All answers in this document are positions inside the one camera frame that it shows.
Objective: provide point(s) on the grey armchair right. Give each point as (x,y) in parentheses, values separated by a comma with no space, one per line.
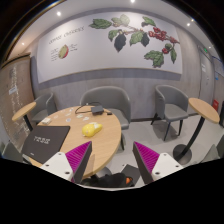
(171,104)

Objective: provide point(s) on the round side table right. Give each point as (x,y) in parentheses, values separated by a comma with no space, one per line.
(182,153)

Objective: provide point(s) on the round wooden table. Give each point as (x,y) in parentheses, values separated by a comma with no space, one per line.
(104,143)

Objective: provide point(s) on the grey armchair behind table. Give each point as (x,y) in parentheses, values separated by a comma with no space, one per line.
(112,98)

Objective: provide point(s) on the round side table left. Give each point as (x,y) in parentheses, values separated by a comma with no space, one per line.
(23,113)

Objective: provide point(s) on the grey door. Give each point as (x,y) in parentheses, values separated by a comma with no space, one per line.
(207,77)

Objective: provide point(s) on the black power adapter box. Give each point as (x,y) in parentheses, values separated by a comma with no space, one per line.
(97,110)

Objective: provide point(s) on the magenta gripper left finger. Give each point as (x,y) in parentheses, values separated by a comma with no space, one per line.
(71,165)

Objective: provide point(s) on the grey chair bottom left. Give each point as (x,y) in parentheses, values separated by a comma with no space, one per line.
(11,153)

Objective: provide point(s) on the small white box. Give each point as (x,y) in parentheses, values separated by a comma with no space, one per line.
(46,121)

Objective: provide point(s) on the coffee plant wall mural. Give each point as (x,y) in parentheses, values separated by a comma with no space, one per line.
(109,40)

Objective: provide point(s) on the round side table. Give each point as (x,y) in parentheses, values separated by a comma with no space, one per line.
(23,113)
(182,153)

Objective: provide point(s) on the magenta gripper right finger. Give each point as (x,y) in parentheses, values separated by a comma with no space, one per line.
(152,165)

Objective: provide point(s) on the yellow computer mouse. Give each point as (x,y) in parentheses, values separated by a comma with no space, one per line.
(90,129)

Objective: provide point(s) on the grey armchair left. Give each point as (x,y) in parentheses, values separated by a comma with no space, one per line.
(45,106)

